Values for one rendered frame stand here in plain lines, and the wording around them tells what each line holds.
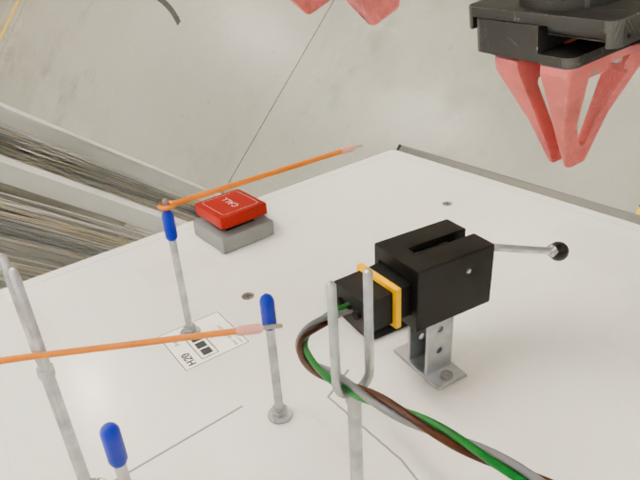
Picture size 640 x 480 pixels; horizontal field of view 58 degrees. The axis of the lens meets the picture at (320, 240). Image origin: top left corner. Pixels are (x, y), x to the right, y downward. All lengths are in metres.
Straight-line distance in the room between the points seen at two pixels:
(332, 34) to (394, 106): 0.51
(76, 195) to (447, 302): 0.72
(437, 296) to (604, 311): 0.17
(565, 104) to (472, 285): 0.11
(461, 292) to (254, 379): 0.14
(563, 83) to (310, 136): 1.92
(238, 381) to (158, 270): 0.17
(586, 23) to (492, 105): 1.50
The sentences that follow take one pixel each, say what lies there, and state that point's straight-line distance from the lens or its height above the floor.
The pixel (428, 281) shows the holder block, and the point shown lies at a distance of 0.32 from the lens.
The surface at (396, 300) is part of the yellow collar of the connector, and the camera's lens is 0.32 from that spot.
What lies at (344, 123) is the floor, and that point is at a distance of 2.13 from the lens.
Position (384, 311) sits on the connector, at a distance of 0.32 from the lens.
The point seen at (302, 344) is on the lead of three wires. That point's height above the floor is 1.23.
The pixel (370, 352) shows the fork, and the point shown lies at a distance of 0.24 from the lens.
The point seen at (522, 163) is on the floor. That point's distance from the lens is 1.70.
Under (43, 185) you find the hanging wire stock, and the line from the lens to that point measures 0.95.
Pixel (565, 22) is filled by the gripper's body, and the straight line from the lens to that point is 0.33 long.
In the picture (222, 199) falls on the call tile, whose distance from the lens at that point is 0.56.
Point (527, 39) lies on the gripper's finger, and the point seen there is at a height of 1.17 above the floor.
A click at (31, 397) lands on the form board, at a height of 1.27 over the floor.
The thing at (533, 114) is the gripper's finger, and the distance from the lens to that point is 0.38.
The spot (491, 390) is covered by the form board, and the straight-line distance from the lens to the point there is 0.38.
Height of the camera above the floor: 1.44
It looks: 46 degrees down
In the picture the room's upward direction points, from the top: 68 degrees counter-clockwise
